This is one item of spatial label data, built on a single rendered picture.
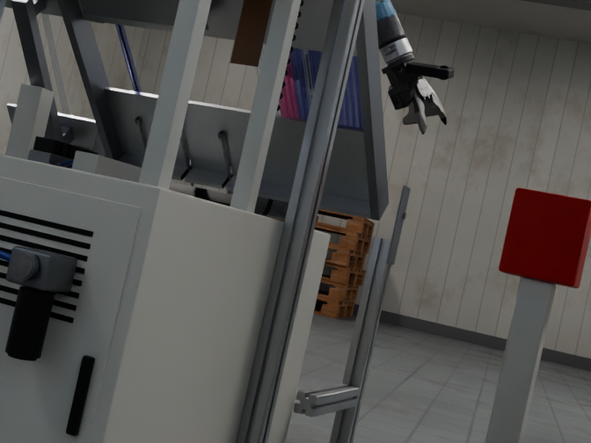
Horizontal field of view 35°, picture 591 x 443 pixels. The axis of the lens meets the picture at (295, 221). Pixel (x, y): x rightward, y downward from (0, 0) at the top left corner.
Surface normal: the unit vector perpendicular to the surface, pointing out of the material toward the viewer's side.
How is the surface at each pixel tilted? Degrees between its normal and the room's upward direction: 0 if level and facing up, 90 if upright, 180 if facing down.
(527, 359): 90
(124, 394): 90
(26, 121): 90
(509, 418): 90
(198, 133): 137
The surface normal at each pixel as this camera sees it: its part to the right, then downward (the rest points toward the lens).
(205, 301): 0.90, 0.19
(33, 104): -0.24, -0.07
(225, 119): -0.40, 0.64
